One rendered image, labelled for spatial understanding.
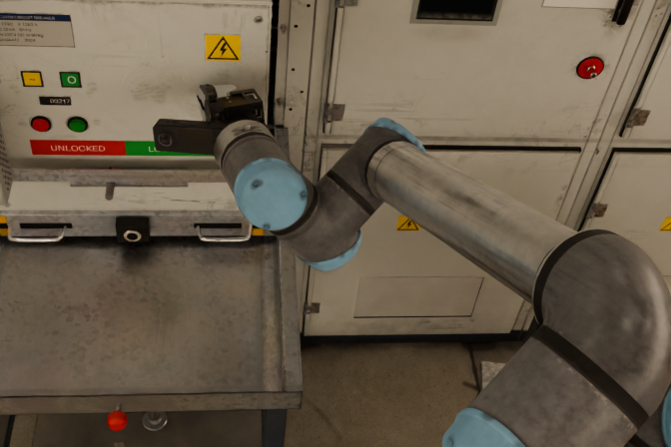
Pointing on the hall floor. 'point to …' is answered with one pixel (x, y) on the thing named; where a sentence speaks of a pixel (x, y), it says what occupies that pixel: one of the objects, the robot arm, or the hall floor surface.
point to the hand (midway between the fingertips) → (199, 93)
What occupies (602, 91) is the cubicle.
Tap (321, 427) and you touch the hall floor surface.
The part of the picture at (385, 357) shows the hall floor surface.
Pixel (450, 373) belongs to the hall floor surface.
